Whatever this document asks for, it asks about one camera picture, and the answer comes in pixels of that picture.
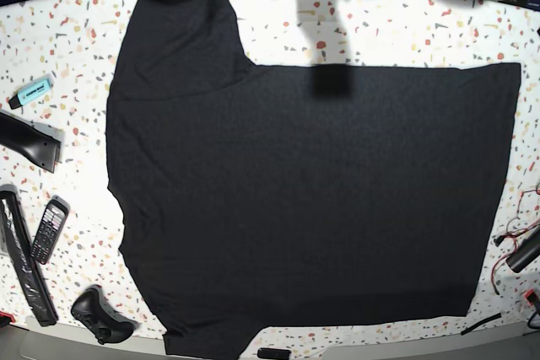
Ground black cable tie strip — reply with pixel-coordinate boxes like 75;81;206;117
460;313;502;336

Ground black game controller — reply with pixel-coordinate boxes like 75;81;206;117
71;287;135;345

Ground small red clip right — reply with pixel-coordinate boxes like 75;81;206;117
524;289;540;310

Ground long black plastic bar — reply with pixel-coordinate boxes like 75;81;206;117
1;191;58;327

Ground black T-shirt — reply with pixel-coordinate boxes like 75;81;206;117
106;0;521;359

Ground black curved plastic handle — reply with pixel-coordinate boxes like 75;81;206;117
1;112;61;173

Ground small red clip left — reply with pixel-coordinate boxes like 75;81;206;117
0;312;15;328

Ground small black box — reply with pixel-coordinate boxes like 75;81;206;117
256;347;291;360

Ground black TV remote control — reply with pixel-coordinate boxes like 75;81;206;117
30;199;69;265

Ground small red clip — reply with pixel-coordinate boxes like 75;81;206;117
524;289;540;310
0;312;15;328

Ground black cylinder with wires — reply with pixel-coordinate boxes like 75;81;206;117
506;228;540;273

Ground light blue highlighter marker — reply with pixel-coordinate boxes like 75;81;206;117
8;75;53;110

